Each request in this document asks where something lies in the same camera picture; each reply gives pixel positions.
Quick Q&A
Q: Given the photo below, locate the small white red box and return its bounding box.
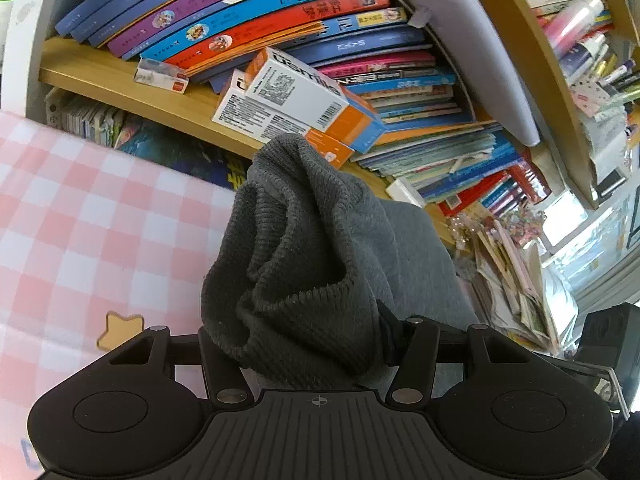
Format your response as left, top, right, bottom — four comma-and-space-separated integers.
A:
134, 57, 190, 93

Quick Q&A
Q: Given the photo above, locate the row of colourful books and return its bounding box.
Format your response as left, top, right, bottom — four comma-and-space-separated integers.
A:
54, 0, 553, 213

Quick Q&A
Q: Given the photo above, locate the orange white box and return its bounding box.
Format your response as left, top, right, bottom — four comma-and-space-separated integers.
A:
245, 47, 386, 153
211, 70, 353, 168

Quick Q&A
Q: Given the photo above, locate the grey sweater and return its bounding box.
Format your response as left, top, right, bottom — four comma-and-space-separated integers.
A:
200, 132, 483, 396

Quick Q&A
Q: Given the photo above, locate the pink checked tablecloth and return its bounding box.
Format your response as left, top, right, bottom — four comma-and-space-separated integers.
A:
0, 109, 261, 480

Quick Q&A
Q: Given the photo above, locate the stack of thin comics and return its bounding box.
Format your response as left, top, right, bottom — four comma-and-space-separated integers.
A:
44, 86, 253, 192

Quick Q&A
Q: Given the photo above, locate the row of stationery boxes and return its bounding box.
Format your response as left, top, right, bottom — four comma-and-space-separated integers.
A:
525, 0, 640, 126

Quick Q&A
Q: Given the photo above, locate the plain white small box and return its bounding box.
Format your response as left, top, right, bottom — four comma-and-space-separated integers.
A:
386, 179, 427, 207

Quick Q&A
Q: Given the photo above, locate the white wooden bookshelf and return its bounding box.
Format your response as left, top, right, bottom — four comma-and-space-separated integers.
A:
0, 0, 640, 211

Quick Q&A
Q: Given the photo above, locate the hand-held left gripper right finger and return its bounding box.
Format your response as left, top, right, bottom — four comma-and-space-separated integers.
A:
377, 300, 531, 406

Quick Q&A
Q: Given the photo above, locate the pile of paper booklets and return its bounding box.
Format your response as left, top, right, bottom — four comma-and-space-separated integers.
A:
447, 207, 583, 358

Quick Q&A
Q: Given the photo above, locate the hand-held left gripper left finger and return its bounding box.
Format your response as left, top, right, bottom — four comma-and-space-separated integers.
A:
106, 326, 251, 407

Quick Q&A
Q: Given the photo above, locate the white flat case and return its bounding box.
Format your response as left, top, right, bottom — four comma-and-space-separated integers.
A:
380, 0, 541, 146

